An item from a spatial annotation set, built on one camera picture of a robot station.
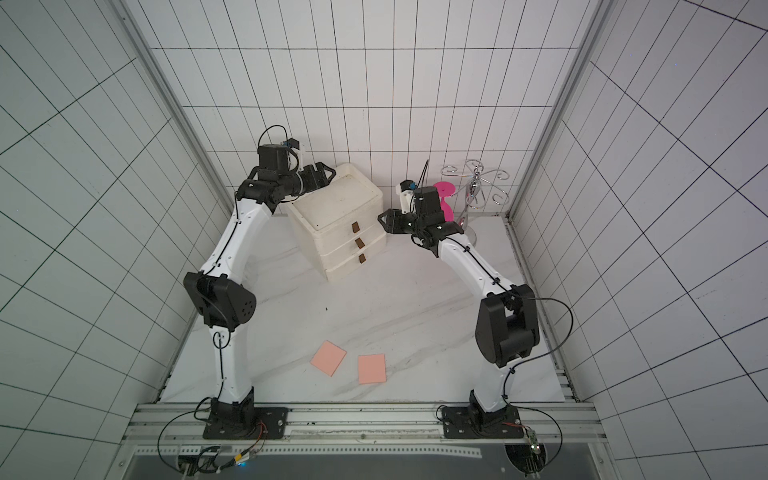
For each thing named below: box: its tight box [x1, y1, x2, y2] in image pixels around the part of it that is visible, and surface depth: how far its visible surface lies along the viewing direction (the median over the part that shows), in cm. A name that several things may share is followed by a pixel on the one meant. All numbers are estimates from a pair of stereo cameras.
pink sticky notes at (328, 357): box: [310, 340, 347, 377], surface depth 85 cm
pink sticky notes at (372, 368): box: [358, 354, 387, 384], surface depth 83 cm
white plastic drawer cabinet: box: [281, 163, 387, 282], surface depth 92 cm
